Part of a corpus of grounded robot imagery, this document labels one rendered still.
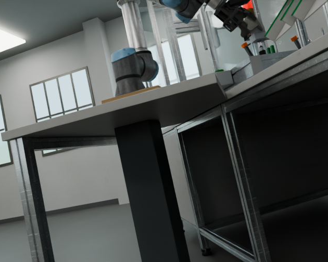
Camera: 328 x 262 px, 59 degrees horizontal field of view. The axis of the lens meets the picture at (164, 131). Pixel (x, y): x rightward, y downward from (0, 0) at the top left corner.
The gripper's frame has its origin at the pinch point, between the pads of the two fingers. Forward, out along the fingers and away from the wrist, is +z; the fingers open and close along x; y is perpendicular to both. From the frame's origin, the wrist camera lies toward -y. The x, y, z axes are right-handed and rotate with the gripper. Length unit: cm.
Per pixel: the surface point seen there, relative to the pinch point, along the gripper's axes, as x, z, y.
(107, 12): -361, -163, -127
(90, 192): -442, 1, 130
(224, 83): 2.0, 1.4, 31.4
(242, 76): 9.4, 3.9, 27.9
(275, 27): 20.8, 1.1, 11.2
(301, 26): 21.0, 8.7, 3.5
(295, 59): 48, 4, 38
